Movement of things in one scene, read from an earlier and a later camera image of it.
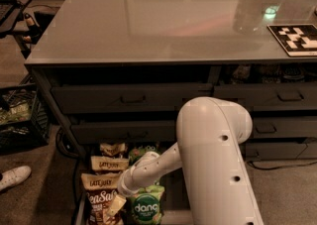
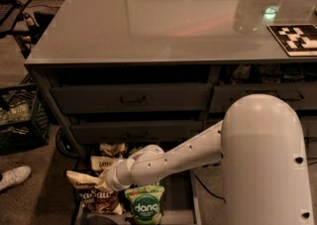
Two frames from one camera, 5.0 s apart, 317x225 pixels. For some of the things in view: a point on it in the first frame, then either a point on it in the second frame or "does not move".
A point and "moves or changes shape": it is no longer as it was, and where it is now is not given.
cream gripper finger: (116, 204) → (103, 184)
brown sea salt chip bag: (98, 187) moves or changes shape
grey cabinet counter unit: (128, 51) does not move
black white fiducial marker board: (297, 41) does not move
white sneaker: (14, 175) does not move
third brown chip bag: (112, 150) does not move
